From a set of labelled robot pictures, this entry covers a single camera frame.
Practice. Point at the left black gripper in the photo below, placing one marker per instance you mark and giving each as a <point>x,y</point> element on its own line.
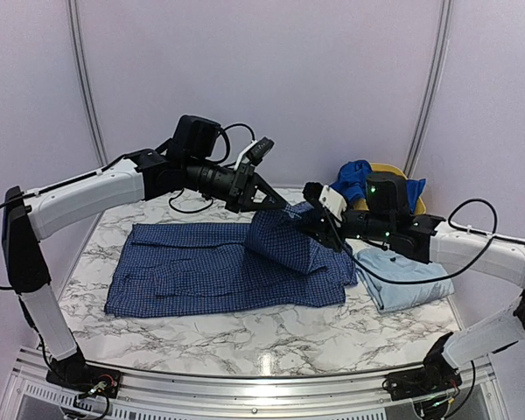
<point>252,180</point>

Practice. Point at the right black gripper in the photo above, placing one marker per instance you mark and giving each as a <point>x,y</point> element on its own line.
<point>324,234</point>

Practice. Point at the blue patterned button shirt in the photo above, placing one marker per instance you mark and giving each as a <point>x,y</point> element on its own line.
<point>185,269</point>

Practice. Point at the light blue t-shirt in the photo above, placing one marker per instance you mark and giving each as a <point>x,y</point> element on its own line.
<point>402,294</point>

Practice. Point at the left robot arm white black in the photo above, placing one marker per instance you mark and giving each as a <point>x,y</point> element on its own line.
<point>30,217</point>

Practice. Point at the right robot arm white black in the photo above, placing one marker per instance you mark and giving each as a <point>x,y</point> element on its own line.
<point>431,239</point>

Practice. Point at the yellow plastic laundry basket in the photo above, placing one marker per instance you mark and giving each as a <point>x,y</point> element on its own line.
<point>361,204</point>

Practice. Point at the royal blue garment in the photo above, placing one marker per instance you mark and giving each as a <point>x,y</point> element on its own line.
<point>351,183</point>

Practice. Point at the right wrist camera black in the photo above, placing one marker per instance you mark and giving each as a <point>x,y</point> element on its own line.
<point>386,193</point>

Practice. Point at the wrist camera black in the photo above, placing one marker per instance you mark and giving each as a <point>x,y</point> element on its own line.
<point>194,137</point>
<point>386,193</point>

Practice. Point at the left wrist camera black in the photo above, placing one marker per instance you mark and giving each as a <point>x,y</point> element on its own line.
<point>194,137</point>

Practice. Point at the right corner aluminium post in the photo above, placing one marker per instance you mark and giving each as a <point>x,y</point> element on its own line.
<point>433,82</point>

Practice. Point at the corner aluminium post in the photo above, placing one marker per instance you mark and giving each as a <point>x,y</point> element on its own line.
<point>433,82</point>
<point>81,66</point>

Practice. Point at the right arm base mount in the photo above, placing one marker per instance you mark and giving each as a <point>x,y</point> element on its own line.
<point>431,378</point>

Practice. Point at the aluminium front frame rail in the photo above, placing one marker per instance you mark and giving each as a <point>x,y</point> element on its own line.
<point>157,395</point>

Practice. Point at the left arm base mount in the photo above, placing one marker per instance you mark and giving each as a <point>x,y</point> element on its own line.
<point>75,373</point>

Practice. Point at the left corner aluminium post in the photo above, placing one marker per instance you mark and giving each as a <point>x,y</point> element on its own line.
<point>81,66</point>

